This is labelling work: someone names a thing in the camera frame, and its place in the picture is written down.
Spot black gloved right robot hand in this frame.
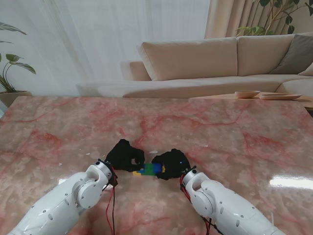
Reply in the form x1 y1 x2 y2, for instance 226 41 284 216
151 148 190 181

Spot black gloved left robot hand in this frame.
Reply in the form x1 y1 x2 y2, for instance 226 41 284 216
105 139 145 173

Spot round wooden bowl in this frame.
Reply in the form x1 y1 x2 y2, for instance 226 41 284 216
234 90 261 99

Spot beige fabric sofa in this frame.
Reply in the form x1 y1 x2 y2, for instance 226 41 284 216
121 33 313 98

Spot white sheer curtain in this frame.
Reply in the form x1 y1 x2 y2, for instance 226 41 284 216
0 0 211 96

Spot flat wooden plate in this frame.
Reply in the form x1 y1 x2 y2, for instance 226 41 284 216
259 93 302 100

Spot beige plant pot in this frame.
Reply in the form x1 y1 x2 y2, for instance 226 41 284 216
0 91 32 108

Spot large-leaf green houseplant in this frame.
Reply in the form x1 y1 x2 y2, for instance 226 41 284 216
0 22 37 93

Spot beige drape curtain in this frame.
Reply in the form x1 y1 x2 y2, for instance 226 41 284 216
204 0 313 39

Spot beige sofa cushion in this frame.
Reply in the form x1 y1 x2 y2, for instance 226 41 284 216
297 63 313 76

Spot grey sofa cushion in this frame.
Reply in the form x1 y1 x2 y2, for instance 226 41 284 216
270 34 313 75

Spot tall leafy branch plant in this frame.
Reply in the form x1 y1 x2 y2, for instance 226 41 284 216
236 0 313 37

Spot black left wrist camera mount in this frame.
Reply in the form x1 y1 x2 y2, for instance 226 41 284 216
109 172 120 188

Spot right wrist red black cables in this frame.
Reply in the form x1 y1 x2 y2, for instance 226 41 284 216
179 172 222 235

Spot wrist red black cables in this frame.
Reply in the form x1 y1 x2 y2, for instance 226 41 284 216
179 172 222 235
105 168 119 235

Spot left wrist red black cables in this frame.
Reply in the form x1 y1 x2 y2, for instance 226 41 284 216
105 168 119 235

